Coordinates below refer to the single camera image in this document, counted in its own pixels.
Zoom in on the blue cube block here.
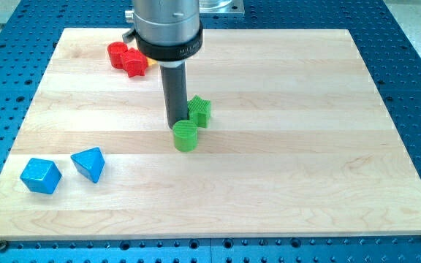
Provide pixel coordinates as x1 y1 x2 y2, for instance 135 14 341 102
20 158 62 194

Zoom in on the green cylinder block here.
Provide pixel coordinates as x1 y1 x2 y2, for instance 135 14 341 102
172 120 198 152

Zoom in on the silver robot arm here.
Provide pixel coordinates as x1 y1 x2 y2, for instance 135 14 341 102
122 0 202 68

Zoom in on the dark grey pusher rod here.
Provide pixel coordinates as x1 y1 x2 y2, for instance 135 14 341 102
159 62 188 128

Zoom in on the blue triangular prism block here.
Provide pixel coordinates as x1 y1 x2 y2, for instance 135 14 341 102
71 147 105 183

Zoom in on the yellow block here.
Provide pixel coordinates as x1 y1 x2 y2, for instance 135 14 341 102
147 57 157 66

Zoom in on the light wooden board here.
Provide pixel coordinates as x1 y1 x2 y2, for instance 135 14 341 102
0 28 421 240

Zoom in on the green star block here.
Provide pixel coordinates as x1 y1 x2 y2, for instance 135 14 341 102
188 95 211 128

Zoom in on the red star block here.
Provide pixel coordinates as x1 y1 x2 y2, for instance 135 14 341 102
120 48 148 77

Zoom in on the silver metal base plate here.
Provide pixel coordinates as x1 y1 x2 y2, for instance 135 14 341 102
199 0 245 17

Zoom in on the red cylinder block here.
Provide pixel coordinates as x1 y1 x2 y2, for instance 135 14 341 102
107 42 128 69

